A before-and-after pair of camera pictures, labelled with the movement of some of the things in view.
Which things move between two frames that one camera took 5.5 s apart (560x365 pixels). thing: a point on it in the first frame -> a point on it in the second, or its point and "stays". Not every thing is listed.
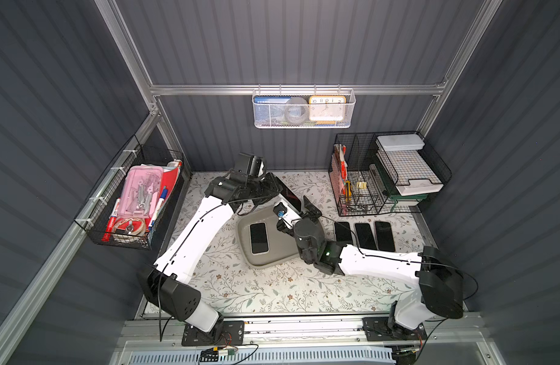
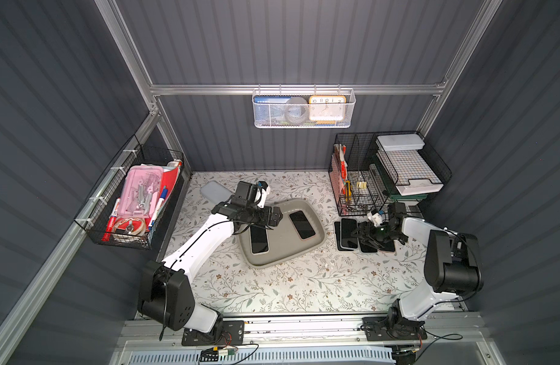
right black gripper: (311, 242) -> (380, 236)
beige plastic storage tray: (282, 246) stays
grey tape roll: (297, 109) stays
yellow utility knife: (348, 193) stays
